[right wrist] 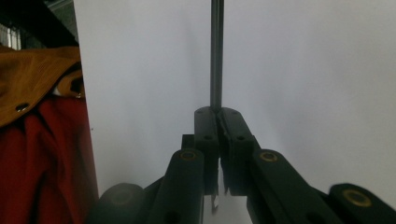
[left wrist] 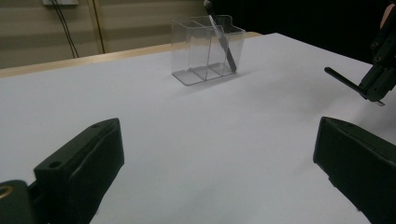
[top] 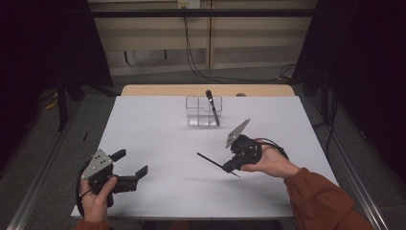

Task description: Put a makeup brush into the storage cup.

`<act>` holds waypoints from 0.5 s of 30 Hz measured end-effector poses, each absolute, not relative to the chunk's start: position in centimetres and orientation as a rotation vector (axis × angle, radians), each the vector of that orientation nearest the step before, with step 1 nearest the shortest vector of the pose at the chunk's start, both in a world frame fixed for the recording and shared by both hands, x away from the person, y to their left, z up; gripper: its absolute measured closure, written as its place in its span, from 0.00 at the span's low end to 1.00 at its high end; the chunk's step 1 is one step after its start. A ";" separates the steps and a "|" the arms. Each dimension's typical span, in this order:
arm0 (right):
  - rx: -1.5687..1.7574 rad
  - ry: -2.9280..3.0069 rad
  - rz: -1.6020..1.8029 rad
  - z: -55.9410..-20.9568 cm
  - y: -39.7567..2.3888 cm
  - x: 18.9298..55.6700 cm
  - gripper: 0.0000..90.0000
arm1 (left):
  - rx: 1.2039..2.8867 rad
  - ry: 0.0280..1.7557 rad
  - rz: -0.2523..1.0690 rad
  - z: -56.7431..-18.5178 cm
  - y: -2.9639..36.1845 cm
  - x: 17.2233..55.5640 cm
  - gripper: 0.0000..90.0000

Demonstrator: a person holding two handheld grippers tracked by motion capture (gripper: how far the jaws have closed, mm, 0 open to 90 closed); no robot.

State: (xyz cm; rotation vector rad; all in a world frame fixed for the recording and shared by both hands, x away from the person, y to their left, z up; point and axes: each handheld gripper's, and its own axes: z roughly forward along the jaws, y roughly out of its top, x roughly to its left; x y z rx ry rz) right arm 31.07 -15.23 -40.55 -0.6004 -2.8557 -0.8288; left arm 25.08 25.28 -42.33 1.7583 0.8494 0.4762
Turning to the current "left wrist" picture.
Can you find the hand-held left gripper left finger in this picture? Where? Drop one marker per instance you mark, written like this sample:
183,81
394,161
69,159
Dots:
77,168

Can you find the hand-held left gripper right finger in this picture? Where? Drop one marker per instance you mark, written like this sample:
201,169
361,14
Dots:
358,161

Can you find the thin black cosmetic pencil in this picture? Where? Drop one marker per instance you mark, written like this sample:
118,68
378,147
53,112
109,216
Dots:
342,79

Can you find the clear acrylic organizer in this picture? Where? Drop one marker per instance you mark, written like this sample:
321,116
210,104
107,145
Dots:
186,46

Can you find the black curtain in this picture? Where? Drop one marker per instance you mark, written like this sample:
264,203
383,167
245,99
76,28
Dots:
311,18

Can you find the wooden table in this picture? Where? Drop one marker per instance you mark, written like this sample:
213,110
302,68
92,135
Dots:
93,59

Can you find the beige cabinet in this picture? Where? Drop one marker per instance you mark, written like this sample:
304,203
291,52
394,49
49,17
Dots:
140,25

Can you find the white wall socket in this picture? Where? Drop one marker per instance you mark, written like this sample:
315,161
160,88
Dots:
60,2

